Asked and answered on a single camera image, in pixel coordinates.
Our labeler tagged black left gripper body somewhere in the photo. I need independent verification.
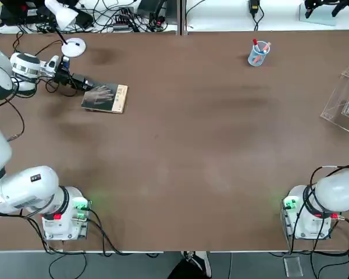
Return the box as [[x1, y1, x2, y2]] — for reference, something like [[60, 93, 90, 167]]
[[54, 70, 74, 87]]

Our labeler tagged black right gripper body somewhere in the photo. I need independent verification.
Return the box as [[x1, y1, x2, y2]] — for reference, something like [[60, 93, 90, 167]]
[[305, 0, 349, 6]]

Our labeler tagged dark book with hand cover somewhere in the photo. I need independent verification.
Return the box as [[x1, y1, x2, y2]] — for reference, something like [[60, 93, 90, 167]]
[[81, 83, 129, 115]]

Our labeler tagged clear acrylic storage rack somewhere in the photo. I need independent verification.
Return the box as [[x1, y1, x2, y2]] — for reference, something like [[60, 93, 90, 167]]
[[319, 60, 349, 133]]

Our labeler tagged pale blue glass plate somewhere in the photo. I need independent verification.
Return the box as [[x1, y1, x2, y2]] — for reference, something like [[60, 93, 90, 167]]
[[298, 4, 339, 27]]

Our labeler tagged white desk lamp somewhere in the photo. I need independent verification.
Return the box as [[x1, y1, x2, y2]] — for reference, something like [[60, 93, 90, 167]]
[[44, 0, 87, 58]]

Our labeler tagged orange marker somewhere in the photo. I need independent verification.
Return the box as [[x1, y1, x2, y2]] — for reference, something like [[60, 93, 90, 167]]
[[254, 41, 273, 64]]

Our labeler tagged clear plastic pen cup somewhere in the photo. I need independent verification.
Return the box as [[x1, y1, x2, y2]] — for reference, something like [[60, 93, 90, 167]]
[[247, 40, 273, 67]]

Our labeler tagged black usb hub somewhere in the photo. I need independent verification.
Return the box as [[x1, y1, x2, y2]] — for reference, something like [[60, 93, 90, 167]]
[[112, 8, 134, 32]]

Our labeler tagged black case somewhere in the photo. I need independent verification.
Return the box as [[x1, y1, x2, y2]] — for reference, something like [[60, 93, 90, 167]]
[[0, 0, 47, 26]]

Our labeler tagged black power supply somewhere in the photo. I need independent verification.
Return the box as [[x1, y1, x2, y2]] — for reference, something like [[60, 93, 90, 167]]
[[137, 0, 178, 26]]

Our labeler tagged black lamp cable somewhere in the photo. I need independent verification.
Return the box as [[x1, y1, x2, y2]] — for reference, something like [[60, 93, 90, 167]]
[[12, 30, 63, 59]]

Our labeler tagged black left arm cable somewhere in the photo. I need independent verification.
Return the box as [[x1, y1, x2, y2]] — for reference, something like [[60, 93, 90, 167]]
[[0, 72, 78, 143]]

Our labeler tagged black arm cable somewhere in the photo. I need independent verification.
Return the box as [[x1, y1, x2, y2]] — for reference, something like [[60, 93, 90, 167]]
[[296, 164, 349, 256], [0, 72, 78, 143]]

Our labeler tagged aluminium frame post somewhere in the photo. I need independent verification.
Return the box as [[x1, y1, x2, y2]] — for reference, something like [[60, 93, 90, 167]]
[[176, 0, 190, 36]]

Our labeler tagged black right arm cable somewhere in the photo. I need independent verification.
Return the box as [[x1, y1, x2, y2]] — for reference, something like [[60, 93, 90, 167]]
[[296, 164, 349, 256]]

